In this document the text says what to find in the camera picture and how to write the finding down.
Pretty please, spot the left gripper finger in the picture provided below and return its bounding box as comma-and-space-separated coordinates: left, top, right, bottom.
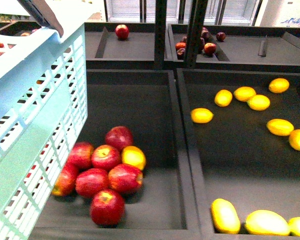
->
17, 0, 64, 37

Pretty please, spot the light blue plastic basket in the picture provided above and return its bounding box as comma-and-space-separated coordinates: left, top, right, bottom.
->
0, 0, 89, 240

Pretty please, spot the yellow lemon among apples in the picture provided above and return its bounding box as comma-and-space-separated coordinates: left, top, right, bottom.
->
121, 145, 147, 171

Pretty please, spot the yellow mango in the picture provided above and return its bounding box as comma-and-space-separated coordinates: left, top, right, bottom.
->
210, 198, 241, 234
288, 216, 300, 237
244, 209, 290, 236

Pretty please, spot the red apple on back shelf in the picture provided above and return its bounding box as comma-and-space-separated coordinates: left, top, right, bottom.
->
115, 24, 130, 40

